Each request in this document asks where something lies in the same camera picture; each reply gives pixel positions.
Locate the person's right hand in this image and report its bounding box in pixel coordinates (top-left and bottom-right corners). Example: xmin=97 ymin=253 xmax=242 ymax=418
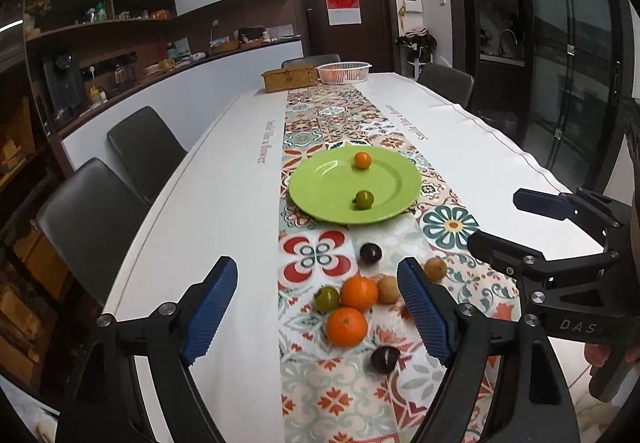
xmin=582 ymin=342 xmax=608 ymax=369

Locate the kitchen faucet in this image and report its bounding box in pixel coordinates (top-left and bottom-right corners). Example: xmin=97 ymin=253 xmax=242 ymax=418
xmin=498 ymin=29 xmax=518 ymax=58

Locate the cluttered small rack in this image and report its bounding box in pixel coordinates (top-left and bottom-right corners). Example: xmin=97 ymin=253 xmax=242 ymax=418
xmin=397 ymin=28 xmax=437 ymax=78

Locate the black coffee machine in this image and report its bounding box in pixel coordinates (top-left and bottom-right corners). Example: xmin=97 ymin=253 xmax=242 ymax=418
xmin=42 ymin=54 xmax=88 ymax=111

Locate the white plastic basket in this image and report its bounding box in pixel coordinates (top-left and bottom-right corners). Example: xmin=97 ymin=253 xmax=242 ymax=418
xmin=316 ymin=62 xmax=373 ymax=85

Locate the glass sliding door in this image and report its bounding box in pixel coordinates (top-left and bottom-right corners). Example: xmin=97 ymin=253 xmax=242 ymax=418
xmin=515 ymin=0 xmax=631 ymax=184

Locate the white counter cabinet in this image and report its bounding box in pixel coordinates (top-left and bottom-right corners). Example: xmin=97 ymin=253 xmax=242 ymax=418
xmin=60 ymin=38 xmax=303 ymax=168

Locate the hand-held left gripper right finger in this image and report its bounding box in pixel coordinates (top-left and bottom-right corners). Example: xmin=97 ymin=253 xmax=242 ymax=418
xmin=396 ymin=257 xmax=583 ymax=443

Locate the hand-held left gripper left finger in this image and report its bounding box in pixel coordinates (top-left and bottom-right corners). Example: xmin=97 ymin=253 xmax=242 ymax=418
xmin=55 ymin=255 xmax=239 ymax=443

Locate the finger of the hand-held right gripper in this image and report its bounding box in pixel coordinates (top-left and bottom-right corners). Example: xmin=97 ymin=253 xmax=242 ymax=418
xmin=467 ymin=229 xmax=623 ymax=294
xmin=513 ymin=187 xmax=633 ymax=237

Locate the green plate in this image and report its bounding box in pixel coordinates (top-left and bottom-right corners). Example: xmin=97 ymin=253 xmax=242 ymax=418
xmin=288 ymin=146 xmax=423 ymax=226

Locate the woven wooden box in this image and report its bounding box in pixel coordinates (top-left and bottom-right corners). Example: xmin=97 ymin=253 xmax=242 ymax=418
xmin=261 ymin=65 xmax=319 ymax=94

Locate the patterned floral table runner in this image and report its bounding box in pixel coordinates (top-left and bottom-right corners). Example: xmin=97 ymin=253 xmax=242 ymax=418
xmin=277 ymin=82 xmax=523 ymax=443

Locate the orange tangerine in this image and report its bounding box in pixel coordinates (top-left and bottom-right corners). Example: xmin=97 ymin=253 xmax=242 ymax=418
xmin=341 ymin=276 xmax=379 ymax=312
xmin=326 ymin=307 xmax=368 ymax=349

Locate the dark grey chair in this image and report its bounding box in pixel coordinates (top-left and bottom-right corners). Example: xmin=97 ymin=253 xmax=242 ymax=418
xmin=281 ymin=54 xmax=342 ymax=70
xmin=37 ymin=158 xmax=151 ymax=309
xmin=106 ymin=106 xmax=188 ymax=204
xmin=416 ymin=63 xmax=475 ymax=110

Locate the dark purple plum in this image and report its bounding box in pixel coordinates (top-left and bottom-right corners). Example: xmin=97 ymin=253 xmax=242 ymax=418
xmin=370 ymin=345 xmax=402 ymax=375
xmin=359 ymin=243 xmax=384 ymax=266

